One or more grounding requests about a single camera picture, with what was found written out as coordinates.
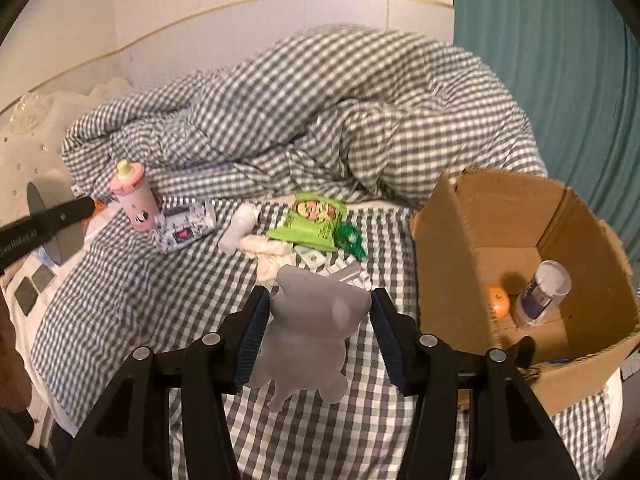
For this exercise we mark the red snack packet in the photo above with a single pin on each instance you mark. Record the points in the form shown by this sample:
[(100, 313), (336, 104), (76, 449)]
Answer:
[(100, 205)]

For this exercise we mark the beige tufted headboard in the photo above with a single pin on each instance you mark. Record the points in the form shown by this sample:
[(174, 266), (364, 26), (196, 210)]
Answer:
[(30, 160)]

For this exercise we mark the grey checkered bed sheet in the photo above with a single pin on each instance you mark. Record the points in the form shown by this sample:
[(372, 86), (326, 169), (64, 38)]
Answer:
[(150, 300)]

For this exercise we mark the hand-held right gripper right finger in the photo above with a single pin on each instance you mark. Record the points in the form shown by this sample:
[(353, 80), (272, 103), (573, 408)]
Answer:
[(387, 335)]

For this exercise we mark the pink drinking bottle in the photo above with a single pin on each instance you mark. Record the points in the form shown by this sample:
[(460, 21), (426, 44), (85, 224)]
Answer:
[(135, 205)]

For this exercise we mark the clear cotton swab container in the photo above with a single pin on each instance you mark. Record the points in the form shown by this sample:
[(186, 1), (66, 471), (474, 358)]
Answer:
[(542, 295)]

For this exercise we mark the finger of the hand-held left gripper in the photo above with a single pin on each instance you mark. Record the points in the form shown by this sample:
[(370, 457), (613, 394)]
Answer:
[(65, 215)]

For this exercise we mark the teal curtain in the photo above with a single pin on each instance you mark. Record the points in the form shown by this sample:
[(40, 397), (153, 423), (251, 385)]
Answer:
[(550, 85)]

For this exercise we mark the orange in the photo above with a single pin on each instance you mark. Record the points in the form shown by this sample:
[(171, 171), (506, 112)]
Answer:
[(499, 302)]

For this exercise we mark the green snack packet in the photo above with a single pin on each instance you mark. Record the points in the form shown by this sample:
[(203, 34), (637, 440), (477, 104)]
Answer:
[(310, 220)]

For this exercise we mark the small white packet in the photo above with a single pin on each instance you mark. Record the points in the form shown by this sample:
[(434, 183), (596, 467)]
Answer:
[(312, 258)]

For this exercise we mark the dark green wrapper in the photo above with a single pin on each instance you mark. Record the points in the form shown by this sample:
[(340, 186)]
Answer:
[(350, 240)]

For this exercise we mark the grey patterned tissue packet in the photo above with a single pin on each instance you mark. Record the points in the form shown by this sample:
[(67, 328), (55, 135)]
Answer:
[(182, 227)]

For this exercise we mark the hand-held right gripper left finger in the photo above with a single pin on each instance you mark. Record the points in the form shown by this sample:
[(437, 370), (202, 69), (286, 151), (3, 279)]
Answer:
[(252, 330)]

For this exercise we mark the grey checkered duvet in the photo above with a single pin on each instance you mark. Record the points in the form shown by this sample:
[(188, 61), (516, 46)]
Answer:
[(325, 110)]

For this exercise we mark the grey plush toy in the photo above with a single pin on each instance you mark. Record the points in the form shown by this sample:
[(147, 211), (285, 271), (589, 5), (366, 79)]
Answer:
[(310, 345)]

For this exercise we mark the crumpled white tissue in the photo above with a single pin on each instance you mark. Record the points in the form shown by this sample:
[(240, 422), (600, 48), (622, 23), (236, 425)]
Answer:
[(267, 255)]

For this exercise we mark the cardboard box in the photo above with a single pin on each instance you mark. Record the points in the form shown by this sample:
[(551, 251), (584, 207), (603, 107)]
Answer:
[(450, 260)]

